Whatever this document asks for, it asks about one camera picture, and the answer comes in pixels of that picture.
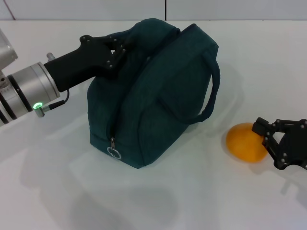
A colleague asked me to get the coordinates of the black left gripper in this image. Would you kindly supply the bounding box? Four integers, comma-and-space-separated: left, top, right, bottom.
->
43, 34, 133, 93

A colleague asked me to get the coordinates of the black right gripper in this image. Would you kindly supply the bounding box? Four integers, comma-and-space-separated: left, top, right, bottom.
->
251, 116, 307, 171

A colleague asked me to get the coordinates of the orange pear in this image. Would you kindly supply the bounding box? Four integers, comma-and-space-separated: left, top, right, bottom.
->
225, 122, 268, 163

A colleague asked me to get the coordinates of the dark teal fabric bag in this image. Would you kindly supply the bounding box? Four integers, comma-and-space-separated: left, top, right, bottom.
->
87, 18, 221, 170

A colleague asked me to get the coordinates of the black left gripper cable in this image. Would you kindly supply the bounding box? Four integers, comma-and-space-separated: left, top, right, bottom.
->
33, 89, 71, 118

